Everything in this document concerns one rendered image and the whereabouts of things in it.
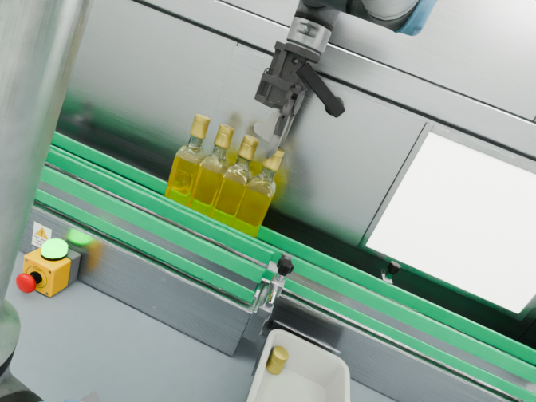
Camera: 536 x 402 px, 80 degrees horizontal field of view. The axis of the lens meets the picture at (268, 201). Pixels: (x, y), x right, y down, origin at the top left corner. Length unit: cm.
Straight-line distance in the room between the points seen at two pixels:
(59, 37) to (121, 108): 81
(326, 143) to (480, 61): 36
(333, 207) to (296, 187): 11
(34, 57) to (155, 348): 60
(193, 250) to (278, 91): 35
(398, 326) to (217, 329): 38
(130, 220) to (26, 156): 49
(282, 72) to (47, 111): 50
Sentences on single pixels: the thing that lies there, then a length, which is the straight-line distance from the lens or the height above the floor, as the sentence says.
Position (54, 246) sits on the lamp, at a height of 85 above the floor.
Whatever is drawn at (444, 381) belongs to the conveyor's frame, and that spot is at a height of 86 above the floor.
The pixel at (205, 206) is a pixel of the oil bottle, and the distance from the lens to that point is 73.
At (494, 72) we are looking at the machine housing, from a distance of 86.
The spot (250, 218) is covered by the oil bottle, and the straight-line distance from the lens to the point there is 70.
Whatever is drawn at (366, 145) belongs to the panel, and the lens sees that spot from 78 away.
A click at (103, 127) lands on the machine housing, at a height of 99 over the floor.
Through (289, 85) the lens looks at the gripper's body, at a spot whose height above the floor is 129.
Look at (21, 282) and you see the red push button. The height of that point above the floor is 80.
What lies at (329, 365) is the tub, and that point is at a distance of 74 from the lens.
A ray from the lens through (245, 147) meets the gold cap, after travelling 67.
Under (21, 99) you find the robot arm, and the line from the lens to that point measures 20.
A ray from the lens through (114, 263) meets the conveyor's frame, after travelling 74.
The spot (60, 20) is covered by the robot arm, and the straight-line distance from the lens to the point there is 20.
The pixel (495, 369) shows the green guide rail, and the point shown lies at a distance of 88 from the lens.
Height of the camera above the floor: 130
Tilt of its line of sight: 21 degrees down
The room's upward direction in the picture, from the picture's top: 22 degrees clockwise
